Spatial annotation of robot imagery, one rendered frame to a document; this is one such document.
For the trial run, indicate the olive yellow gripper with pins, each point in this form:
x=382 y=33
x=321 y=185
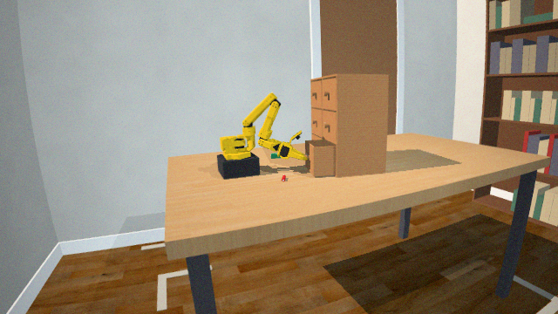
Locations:
x=285 y=150

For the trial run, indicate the brown wooden chest of drawers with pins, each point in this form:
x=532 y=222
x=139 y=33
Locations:
x=362 y=121

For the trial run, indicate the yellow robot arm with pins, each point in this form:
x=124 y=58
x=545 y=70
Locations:
x=248 y=130

